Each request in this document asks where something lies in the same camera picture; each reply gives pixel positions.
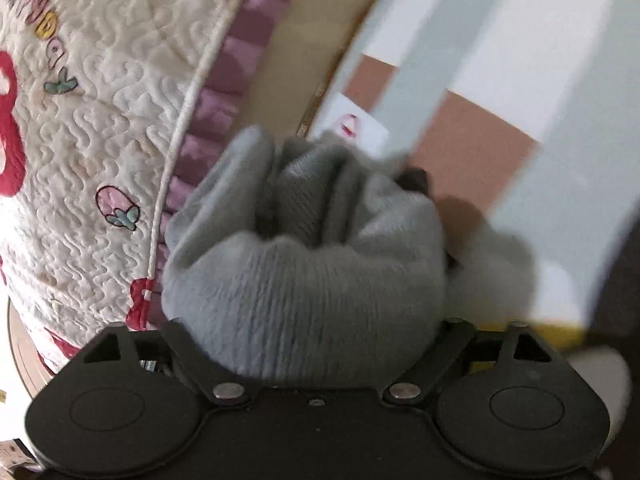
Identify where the white paper sheet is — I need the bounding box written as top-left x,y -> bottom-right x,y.
320,91 -> 392,153

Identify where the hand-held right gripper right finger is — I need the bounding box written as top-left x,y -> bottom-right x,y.
381,317 -> 555,404

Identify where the checkered floor mat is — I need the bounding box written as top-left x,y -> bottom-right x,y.
302,0 -> 640,333

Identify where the quilted bedspread with red bears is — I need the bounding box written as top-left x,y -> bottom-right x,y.
0,0 -> 303,366

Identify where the grey sweater with black cat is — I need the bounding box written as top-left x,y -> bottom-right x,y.
160,125 -> 451,391

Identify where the dark brown cushion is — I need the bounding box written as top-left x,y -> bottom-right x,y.
582,230 -> 640,480

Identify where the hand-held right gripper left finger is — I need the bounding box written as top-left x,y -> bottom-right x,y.
81,321 -> 250,405

